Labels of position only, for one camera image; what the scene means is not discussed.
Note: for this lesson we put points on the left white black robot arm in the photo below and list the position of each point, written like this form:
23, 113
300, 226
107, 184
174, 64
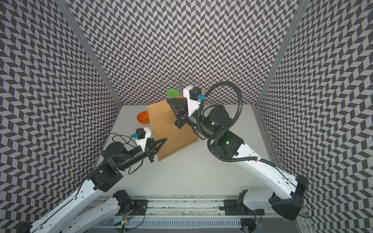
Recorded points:
67, 216

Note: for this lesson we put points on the brown kraft file bag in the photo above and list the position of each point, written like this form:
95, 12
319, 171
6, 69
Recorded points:
162, 120

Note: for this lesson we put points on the orange plastic bowl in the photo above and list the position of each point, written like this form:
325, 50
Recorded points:
143, 117

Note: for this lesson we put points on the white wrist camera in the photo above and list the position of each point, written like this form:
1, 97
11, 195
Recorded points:
192, 93
141, 136

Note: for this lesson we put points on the green plastic wine glass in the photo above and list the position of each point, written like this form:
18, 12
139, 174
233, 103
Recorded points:
173, 93

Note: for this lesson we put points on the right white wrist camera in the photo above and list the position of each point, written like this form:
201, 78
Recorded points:
192, 93

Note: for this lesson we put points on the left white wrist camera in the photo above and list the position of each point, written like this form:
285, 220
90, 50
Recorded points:
141, 136

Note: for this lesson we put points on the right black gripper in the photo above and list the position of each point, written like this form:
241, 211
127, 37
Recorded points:
181, 106

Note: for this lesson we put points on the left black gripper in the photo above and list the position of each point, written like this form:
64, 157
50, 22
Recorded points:
151, 148

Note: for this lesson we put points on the aluminium front rail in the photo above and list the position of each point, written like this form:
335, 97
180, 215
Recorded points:
189, 206

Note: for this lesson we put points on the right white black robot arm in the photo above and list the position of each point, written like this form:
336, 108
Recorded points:
287, 192

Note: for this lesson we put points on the chrome cup holder stand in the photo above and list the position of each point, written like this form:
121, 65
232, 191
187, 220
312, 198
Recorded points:
180, 81

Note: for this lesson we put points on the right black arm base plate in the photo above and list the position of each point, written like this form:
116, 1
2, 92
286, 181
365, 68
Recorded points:
234, 208

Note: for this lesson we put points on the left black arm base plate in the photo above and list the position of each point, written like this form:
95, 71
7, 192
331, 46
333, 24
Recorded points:
133, 208

